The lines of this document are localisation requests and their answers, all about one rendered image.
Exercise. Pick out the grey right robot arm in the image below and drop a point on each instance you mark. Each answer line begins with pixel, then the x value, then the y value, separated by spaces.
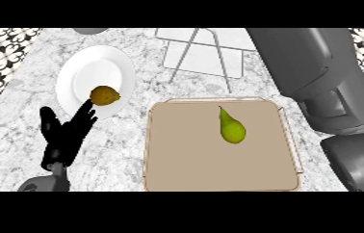
pixel 318 92

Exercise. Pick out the grey round object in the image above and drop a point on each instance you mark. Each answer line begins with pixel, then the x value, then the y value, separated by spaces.
pixel 91 31

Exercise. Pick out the beige rectangular tray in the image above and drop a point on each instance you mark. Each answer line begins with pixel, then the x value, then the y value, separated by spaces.
pixel 223 147

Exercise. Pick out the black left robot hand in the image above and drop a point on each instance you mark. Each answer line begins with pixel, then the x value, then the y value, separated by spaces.
pixel 65 137

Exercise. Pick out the brown round croissant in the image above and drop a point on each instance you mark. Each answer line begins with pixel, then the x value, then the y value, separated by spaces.
pixel 105 95

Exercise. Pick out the white round plate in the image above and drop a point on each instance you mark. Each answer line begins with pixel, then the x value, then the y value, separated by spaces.
pixel 96 80

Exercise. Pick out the green pear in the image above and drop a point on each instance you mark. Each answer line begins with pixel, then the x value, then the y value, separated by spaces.
pixel 232 128

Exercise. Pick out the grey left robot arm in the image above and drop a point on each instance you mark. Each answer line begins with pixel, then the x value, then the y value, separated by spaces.
pixel 51 181

